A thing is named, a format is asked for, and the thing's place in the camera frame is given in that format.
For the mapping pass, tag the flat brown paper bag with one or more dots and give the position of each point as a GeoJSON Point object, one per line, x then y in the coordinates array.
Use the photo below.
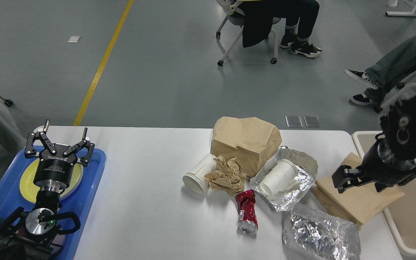
{"type": "Point", "coordinates": [357, 204]}

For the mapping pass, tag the pale green plate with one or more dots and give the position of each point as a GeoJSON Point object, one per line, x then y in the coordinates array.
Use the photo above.
{"type": "Point", "coordinates": [69, 193]}

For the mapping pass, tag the large brown paper bag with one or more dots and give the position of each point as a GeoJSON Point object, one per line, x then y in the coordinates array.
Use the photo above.
{"type": "Point", "coordinates": [252, 140]}

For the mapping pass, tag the blue plastic tray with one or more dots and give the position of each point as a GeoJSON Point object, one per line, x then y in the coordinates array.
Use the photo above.
{"type": "Point", "coordinates": [79, 201]}

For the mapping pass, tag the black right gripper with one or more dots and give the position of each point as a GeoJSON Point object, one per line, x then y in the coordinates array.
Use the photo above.
{"type": "Point", "coordinates": [380, 165]}

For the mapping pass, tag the white paper cup lying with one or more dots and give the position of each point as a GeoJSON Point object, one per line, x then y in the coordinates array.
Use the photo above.
{"type": "Point", "coordinates": [195, 179]}

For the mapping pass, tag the crushed red soda can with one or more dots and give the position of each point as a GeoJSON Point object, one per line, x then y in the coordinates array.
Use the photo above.
{"type": "Point", "coordinates": [247, 222]}

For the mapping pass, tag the yellow plastic plate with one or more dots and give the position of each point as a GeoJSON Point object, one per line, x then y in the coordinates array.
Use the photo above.
{"type": "Point", "coordinates": [27, 188]}

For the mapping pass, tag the crumpled brown paper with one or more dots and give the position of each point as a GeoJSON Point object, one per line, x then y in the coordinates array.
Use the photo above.
{"type": "Point", "coordinates": [228, 176]}

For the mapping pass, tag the floor socket plate right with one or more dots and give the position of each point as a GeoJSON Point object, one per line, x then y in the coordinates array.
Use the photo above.
{"type": "Point", "coordinates": [312, 122]}

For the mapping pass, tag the white paper cup on foil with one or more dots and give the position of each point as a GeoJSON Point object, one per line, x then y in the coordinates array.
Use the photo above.
{"type": "Point", "coordinates": [280, 178]}

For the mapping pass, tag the seated person in jeans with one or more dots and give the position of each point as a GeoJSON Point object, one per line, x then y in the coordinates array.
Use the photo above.
{"type": "Point", "coordinates": [388, 72]}

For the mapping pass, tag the white office chair with jacket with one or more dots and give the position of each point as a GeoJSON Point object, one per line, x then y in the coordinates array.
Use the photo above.
{"type": "Point", "coordinates": [255, 19]}

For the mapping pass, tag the white table leg base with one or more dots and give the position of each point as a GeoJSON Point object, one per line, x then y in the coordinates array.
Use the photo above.
{"type": "Point", "coordinates": [410, 13]}

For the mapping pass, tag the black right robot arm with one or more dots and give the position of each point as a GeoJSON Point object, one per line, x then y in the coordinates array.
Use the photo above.
{"type": "Point", "coordinates": [399, 128]}

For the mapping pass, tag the pink mug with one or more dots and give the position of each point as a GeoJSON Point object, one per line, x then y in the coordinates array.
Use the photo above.
{"type": "Point", "coordinates": [57, 243]}

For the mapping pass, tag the white chair right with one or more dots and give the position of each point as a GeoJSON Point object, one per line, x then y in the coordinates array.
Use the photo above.
{"type": "Point", "coordinates": [404, 90]}

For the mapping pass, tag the seated person in black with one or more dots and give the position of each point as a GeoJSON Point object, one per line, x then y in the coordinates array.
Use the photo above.
{"type": "Point", "coordinates": [300, 17]}

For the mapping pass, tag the floor socket plate left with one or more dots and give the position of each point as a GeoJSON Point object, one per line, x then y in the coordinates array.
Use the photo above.
{"type": "Point", "coordinates": [294, 121]}

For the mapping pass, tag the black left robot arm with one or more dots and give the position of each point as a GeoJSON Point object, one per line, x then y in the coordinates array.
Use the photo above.
{"type": "Point", "coordinates": [44, 220]}

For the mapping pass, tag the crumpled aluminium foil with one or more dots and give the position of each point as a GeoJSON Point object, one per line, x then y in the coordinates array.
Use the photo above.
{"type": "Point", "coordinates": [320, 236]}

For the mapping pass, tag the aluminium foil tray sheet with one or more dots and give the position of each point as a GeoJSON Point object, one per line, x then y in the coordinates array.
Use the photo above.
{"type": "Point", "coordinates": [308, 169]}

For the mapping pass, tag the floor socket plate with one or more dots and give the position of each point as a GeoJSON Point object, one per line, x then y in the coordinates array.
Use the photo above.
{"type": "Point", "coordinates": [294, 121]}
{"type": "Point", "coordinates": [312, 122]}

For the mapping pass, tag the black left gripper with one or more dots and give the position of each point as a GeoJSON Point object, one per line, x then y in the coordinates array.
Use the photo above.
{"type": "Point", "coordinates": [56, 166]}

